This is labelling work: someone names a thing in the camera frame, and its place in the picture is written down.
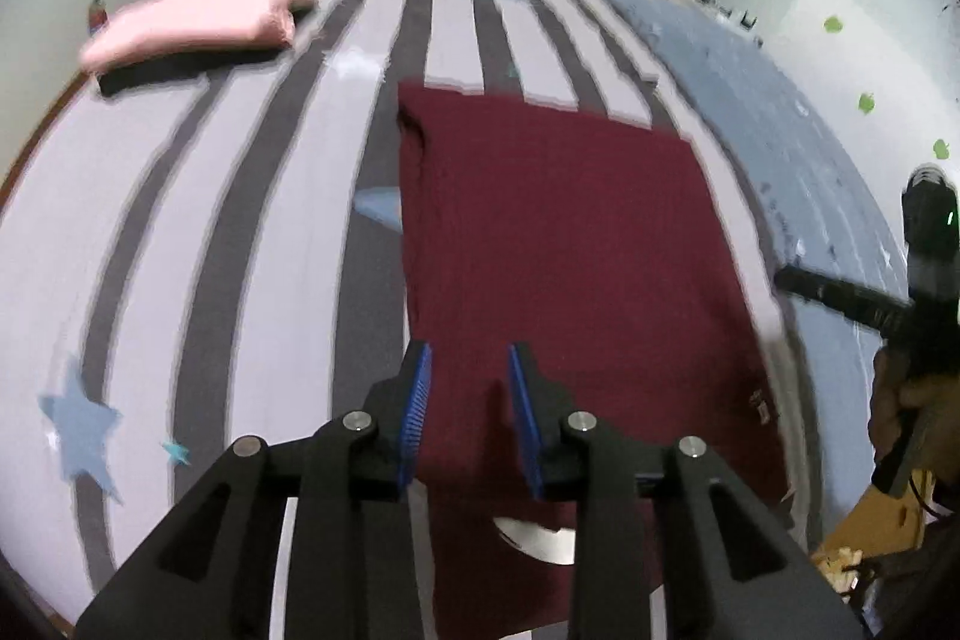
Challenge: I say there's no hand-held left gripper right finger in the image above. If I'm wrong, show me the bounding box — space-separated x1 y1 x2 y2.
508 342 863 640

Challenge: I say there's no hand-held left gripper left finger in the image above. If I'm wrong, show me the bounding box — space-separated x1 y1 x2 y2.
75 342 434 640

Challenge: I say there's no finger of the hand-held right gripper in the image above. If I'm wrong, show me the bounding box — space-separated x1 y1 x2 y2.
775 263 916 342

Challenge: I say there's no maroon shirt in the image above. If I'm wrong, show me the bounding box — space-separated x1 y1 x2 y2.
396 80 797 640

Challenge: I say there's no person's right hand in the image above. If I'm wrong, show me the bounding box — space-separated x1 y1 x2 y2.
868 346 960 470

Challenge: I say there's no striped bed cover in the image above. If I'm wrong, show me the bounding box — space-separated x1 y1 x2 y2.
0 0 927 640

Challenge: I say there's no black folded garment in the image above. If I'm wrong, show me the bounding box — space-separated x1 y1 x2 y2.
96 0 321 98

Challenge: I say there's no pink folded garment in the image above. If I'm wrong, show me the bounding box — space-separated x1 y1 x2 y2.
79 0 321 76

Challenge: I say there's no white wall panel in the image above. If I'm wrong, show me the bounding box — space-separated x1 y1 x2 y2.
763 0 935 180

